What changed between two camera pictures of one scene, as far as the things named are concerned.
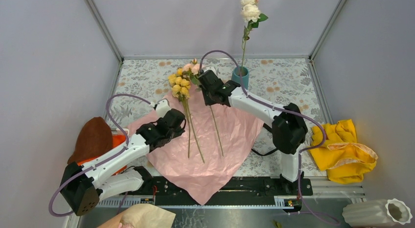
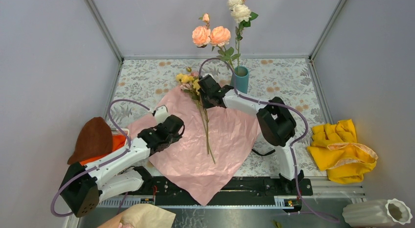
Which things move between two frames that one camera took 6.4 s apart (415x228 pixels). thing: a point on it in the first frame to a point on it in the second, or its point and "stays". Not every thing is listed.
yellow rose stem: x=180 y=87 to x=196 y=83
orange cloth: x=117 y=140 stays
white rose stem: x=250 y=13 to x=242 y=15
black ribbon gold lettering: x=269 y=128 stays
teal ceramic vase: x=245 y=74 stays
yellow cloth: x=346 y=160 stays
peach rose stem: x=193 y=69 to x=217 y=36
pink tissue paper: x=216 y=140 stays
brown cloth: x=96 y=138 stays
